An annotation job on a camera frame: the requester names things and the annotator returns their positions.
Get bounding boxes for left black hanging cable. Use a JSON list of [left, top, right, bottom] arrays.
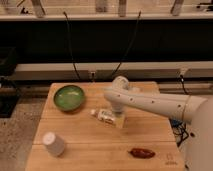
[[62, 11, 82, 81]]

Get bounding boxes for black hanging cable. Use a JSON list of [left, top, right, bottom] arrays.
[[105, 10, 142, 81], [62, 11, 82, 81]]

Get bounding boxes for dark red chili pepper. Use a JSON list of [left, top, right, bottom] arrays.
[[129, 148, 155, 159]]

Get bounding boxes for white wall outlet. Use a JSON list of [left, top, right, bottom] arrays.
[[88, 70, 96, 80]]

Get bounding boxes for white paper cup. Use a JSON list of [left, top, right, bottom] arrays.
[[42, 132, 65, 157]]

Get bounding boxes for white plastic bottle with label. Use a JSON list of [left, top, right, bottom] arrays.
[[90, 109, 115, 124]]

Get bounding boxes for green bowl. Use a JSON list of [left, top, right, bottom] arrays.
[[53, 85, 85, 112]]

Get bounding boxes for right black hanging cable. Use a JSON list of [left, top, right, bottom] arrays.
[[105, 10, 142, 81]]

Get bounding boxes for black equipment at left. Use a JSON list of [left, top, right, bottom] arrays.
[[0, 46, 20, 118]]

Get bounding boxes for black cables beside table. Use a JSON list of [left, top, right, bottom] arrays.
[[170, 74, 191, 148]]

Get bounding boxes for small white box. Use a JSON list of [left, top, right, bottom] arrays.
[[130, 87, 140, 92]]

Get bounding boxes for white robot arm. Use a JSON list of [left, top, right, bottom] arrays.
[[104, 76, 213, 171]]

